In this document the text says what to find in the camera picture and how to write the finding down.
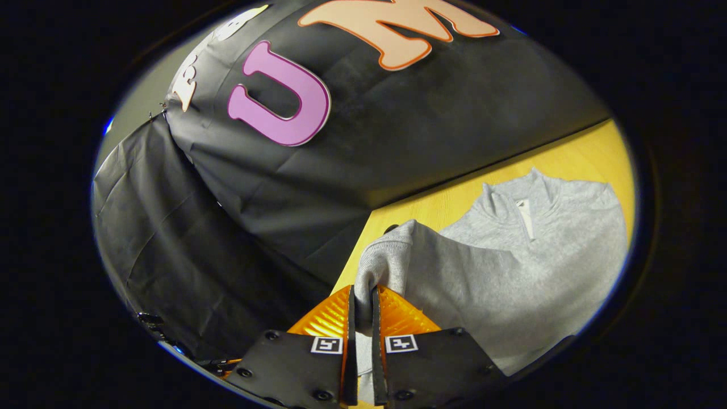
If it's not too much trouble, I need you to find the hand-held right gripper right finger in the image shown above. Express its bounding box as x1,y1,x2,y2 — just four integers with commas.
372,285,509,407

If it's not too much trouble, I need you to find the grey zip-neck sweatshirt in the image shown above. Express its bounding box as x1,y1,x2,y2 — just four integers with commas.
352,168,630,405

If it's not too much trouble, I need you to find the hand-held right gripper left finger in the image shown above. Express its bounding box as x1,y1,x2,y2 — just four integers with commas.
224,285,360,409

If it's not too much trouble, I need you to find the black backdrop cloth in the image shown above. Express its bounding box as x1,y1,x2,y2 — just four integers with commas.
92,0,611,364

